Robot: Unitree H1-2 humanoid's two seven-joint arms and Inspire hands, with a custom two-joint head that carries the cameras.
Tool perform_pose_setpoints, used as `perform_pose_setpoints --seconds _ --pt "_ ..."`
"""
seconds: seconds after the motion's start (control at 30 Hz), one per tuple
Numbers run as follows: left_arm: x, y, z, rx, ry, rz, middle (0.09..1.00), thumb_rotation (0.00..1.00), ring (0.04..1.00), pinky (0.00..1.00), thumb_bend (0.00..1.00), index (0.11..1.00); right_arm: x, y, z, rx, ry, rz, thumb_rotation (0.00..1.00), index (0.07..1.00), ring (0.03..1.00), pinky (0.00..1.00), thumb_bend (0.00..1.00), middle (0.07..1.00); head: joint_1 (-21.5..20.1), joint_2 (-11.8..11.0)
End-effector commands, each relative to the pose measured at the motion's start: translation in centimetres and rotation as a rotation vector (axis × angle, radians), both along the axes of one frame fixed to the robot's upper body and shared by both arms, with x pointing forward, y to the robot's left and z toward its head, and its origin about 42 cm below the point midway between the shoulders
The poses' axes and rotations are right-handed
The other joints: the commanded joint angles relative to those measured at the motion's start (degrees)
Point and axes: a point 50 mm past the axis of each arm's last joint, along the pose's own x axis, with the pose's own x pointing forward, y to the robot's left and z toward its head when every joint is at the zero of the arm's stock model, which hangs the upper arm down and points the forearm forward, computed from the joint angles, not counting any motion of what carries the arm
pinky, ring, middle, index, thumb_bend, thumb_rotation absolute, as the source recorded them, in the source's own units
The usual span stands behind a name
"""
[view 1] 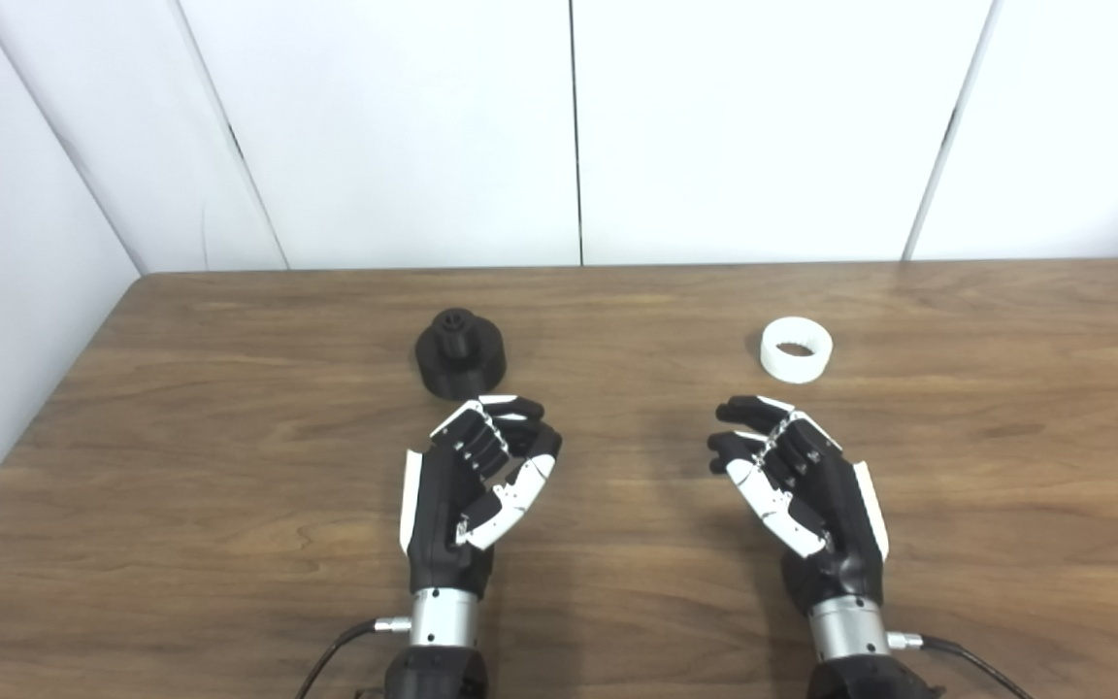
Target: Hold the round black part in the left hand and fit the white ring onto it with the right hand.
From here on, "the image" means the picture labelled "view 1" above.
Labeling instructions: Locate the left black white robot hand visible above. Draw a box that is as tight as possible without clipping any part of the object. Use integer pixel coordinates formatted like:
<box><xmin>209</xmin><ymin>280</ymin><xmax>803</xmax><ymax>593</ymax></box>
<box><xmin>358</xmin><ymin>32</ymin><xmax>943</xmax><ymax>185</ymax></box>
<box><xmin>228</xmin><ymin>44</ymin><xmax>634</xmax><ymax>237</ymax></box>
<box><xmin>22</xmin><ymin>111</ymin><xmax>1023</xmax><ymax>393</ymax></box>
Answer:
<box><xmin>400</xmin><ymin>395</ymin><xmax>563</xmax><ymax>595</ymax></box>

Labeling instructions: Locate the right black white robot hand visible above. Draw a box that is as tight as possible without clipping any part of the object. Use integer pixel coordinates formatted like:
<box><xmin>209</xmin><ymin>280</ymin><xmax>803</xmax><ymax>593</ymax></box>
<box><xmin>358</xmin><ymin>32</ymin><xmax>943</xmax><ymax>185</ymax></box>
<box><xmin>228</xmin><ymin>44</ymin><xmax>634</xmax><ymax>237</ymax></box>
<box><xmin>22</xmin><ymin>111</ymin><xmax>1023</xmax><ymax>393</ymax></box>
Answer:
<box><xmin>707</xmin><ymin>395</ymin><xmax>890</xmax><ymax>617</ymax></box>

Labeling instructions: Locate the round black stepped part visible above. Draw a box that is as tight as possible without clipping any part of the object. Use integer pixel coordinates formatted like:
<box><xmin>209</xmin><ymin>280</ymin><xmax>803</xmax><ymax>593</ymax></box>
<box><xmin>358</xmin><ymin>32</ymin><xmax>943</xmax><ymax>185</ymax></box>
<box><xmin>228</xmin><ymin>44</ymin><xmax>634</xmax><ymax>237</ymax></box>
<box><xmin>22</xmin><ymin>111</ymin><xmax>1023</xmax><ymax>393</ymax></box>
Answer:
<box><xmin>414</xmin><ymin>308</ymin><xmax>508</xmax><ymax>401</ymax></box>

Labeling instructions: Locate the white toothed plastic ring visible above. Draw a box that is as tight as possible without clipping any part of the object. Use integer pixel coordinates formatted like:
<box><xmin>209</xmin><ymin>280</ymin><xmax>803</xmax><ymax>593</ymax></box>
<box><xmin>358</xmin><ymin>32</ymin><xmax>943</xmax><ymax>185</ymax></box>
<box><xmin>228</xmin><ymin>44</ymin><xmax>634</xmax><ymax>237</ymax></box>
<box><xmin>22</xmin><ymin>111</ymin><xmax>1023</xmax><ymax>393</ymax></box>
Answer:
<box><xmin>760</xmin><ymin>317</ymin><xmax>834</xmax><ymax>384</ymax></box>

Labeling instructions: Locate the left thick black wrist cable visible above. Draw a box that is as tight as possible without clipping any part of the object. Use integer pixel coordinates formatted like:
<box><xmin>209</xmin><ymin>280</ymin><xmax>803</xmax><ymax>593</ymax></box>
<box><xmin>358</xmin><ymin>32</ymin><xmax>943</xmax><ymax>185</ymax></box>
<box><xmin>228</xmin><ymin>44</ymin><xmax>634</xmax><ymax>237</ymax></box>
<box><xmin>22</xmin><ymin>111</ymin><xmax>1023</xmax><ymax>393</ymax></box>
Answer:
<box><xmin>295</xmin><ymin>617</ymin><xmax>413</xmax><ymax>699</ymax></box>

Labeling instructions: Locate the thick black wrist cable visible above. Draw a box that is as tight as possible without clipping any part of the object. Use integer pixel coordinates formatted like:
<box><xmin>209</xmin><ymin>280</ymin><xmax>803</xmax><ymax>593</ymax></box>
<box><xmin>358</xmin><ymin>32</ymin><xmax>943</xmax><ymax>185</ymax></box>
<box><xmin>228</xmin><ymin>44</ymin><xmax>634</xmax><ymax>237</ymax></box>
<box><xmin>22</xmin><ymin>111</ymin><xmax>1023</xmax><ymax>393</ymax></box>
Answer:
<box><xmin>886</xmin><ymin>631</ymin><xmax>1036</xmax><ymax>699</ymax></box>
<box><xmin>295</xmin><ymin>617</ymin><xmax>413</xmax><ymax>699</ymax></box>

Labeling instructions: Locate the right thick black wrist cable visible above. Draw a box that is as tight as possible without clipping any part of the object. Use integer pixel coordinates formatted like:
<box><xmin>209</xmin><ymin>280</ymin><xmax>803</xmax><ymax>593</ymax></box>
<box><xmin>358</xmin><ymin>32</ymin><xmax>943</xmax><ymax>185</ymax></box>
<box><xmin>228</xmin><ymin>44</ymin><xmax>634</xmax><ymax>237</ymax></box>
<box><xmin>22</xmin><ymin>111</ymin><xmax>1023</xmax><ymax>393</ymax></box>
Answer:
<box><xmin>886</xmin><ymin>631</ymin><xmax>1036</xmax><ymax>699</ymax></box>

